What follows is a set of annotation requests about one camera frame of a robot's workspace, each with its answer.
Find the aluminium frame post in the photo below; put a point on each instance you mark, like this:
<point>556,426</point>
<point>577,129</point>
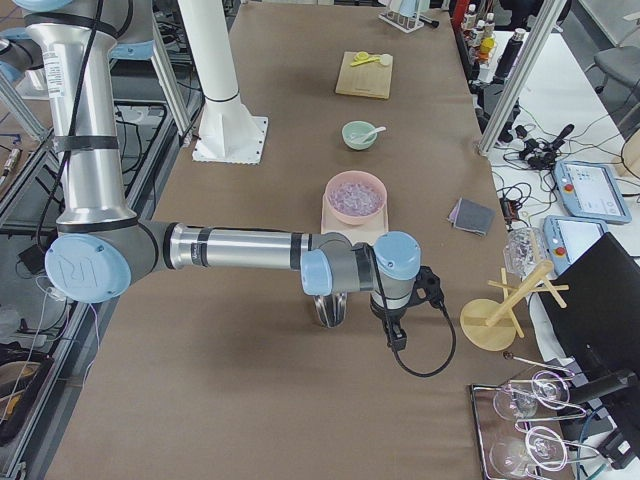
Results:
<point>533,45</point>

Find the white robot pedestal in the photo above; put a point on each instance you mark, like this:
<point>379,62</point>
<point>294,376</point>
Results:
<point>228,133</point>

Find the black monitor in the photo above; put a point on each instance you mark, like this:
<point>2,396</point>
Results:
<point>599,327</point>

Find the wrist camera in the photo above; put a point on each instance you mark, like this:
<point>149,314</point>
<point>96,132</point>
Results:
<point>428,288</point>

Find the upper wine glass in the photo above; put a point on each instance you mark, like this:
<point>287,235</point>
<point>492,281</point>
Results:
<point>520,399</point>

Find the wooden cup tree stand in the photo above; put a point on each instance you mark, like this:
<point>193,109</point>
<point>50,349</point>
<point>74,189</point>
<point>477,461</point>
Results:
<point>493,326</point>

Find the steel cocktail cup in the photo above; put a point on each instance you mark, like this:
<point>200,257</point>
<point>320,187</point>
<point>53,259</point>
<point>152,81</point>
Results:
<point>331,309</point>

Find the beige tray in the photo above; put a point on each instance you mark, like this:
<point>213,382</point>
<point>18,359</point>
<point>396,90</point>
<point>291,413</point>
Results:
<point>368,232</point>

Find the bamboo cutting board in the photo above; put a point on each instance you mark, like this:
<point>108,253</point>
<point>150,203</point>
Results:
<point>369,80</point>

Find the green ceramic bowl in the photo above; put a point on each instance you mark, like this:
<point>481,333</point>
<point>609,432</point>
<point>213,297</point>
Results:
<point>357,127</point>

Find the white steamed bun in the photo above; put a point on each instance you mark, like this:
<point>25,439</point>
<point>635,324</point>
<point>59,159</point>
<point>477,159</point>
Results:
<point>385,60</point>

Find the teach pendant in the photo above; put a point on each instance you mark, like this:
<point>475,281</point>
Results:
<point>589,190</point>
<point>568,238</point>

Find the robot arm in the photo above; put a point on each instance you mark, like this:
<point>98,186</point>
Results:
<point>20,53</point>
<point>103,246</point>

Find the grey purple cloth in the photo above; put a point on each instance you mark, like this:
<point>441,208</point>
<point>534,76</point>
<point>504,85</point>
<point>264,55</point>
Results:
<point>469,216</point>

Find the lower wine glass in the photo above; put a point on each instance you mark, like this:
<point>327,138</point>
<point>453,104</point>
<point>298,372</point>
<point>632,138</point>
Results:
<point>539,451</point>

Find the clear ribbed glass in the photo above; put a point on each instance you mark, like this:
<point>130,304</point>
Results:
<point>524,250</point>

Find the wine glass rack tray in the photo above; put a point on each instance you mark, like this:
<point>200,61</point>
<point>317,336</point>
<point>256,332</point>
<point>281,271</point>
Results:
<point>490,428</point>

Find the far teach pendant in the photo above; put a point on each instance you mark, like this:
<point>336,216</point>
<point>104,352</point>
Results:
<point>589,190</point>

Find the near teach pendant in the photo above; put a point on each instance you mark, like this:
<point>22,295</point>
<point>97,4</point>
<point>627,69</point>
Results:
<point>568,238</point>

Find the pink bowl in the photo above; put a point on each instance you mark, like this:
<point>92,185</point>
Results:
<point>360,177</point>

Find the white ceramic spoon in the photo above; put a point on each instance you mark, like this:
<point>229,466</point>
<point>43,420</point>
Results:
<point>364,137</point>

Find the pile of ice cubes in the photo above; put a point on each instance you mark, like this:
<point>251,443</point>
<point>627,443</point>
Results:
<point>355,199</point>

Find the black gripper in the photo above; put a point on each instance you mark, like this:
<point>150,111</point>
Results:
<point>388,316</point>

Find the yellow plastic knife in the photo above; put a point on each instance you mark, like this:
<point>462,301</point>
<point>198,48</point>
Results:
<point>358,62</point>

